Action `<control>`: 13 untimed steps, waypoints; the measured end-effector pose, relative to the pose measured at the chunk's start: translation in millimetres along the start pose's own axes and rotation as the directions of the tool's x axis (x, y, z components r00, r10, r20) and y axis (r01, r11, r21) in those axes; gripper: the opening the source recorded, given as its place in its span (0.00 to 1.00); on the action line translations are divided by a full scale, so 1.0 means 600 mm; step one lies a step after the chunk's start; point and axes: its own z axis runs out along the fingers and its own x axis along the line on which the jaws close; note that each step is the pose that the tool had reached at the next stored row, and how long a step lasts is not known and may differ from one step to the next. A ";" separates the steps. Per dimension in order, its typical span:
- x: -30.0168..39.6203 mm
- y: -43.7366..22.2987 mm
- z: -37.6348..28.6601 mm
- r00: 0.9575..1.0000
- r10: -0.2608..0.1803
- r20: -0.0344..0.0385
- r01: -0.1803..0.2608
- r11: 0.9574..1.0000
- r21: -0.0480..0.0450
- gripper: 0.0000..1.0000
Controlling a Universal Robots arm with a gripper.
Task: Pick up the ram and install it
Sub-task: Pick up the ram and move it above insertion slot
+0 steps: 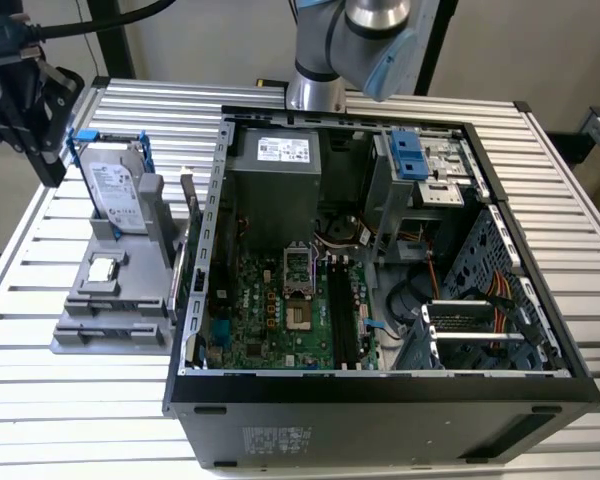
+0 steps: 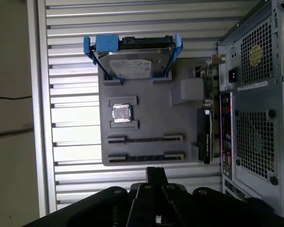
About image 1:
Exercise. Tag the black RAM slot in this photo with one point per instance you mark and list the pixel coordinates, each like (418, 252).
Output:
(338, 310)
(351, 310)
(345, 310)
(331, 310)

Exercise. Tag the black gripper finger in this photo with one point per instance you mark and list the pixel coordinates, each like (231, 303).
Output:
(47, 170)
(0, 132)

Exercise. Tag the blue expansion slot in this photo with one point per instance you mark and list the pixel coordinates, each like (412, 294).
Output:
(220, 332)

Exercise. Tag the black open PC case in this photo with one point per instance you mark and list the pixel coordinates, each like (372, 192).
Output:
(330, 435)

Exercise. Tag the green motherboard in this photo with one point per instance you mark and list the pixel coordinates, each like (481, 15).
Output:
(260, 310)

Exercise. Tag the metal drive bay cage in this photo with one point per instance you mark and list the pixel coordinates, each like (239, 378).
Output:
(395, 210)

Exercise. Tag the hard disk in blue carrier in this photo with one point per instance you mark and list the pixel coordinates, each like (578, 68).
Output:
(112, 185)

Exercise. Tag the CPU socket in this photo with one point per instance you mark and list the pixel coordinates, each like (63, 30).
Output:
(298, 315)

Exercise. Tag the grey parts rack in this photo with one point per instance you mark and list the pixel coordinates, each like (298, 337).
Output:
(135, 260)

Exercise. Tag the silver CPU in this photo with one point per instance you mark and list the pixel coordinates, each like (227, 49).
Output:
(102, 270)

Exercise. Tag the black table corner cap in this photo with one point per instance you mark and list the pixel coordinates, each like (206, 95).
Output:
(521, 106)
(100, 81)

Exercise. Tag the black metal post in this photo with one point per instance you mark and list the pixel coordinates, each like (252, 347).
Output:
(117, 50)
(440, 50)

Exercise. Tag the green graphics card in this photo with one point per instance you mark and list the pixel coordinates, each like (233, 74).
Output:
(194, 225)

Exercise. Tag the yellow black connector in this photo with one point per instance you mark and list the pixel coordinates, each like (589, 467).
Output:
(267, 82)

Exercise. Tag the perforated metal disk bay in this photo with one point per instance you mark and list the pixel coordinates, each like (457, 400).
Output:
(460, 312)

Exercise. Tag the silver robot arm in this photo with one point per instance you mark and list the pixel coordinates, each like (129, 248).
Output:
(320, 45)

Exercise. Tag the blue plastic drive latch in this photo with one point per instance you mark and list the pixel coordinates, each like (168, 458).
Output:
(407, 155)

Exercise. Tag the grey power supply unit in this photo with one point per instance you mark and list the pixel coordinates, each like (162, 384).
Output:
(275, 200)

